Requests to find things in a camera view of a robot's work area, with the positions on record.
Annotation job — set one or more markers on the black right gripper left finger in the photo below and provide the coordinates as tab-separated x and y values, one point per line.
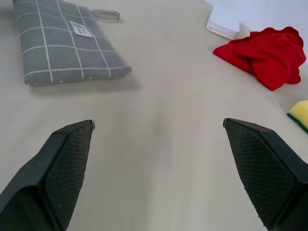
36	183

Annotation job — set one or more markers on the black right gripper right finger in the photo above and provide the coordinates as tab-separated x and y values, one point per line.
269	173

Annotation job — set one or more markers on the yellow and green sponge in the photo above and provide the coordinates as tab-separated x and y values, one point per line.
300	111

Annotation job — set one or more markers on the red cloth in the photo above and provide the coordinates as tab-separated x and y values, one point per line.
264	57

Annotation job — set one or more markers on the white plastic box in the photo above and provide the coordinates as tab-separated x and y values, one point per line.
221	24

